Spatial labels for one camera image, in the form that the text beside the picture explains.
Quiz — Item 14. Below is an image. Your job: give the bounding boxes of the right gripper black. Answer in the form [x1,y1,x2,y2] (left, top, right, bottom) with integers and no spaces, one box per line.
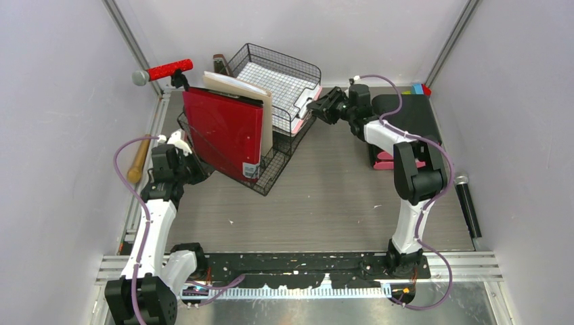
[307,87,356,125]

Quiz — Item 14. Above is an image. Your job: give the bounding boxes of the black wire mesh organizer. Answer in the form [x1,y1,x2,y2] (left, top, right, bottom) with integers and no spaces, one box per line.
[178,43,322,196]

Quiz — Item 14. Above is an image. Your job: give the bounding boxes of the red notebook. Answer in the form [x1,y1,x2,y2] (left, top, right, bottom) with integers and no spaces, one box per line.
[183,87,263,183]

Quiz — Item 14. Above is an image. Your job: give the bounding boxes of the black pink drawer cabinet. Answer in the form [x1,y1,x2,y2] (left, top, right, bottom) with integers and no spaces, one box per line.
[368,94,443,170]

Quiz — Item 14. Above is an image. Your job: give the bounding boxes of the beige folder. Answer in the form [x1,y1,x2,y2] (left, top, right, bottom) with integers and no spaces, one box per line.
[202,70,274,157]

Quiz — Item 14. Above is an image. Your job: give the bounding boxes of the pink clipboard with paper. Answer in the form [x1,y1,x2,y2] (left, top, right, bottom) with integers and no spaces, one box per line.
[290,112,313,137]

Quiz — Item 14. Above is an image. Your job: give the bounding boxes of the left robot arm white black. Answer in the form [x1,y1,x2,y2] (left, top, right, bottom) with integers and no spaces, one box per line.
[104,140,208,324]

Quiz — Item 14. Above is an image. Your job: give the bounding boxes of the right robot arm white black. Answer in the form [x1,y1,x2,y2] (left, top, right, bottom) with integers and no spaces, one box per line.
[307,84,448,278]

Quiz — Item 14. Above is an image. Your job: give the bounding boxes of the white grid clipboard in tray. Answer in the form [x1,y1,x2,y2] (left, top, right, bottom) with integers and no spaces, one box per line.
[236,62,320,128]

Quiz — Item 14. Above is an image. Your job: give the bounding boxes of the wooden stick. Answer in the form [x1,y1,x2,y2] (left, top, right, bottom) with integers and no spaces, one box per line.
[126,134,151,184]

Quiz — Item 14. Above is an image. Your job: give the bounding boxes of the colourful toy blocks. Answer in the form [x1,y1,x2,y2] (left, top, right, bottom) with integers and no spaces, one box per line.
[402,83,432,97]

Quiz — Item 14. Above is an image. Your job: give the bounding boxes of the black stand in organizer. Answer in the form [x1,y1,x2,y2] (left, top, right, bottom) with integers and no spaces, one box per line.
[171,69,190,91]

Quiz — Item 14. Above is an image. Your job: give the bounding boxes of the red glitter microphone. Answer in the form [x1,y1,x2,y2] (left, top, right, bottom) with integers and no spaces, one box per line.
[131,59,194,86]

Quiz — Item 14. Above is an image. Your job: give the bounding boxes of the brown object behind organizer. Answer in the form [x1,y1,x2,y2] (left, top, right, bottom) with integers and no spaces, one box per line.
[213,53,234,77]

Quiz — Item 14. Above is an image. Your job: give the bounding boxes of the black microphone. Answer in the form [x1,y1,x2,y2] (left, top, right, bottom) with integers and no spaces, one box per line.
[454,174,482,238]

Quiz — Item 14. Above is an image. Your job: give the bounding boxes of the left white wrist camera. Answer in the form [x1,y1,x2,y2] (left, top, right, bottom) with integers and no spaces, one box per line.
[167,129,193,156]

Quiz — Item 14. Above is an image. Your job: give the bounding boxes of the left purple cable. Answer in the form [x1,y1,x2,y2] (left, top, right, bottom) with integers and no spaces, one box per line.
[112,135,245,325]

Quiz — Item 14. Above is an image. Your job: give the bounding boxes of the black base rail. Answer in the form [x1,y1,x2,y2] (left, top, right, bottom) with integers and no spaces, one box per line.
[188,252,431,289]

